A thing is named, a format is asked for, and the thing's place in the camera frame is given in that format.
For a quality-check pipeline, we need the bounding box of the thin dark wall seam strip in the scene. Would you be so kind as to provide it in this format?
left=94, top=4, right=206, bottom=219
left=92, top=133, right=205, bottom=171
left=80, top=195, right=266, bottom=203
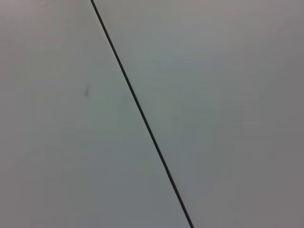
left=90, top=0, right=195, bottom=228

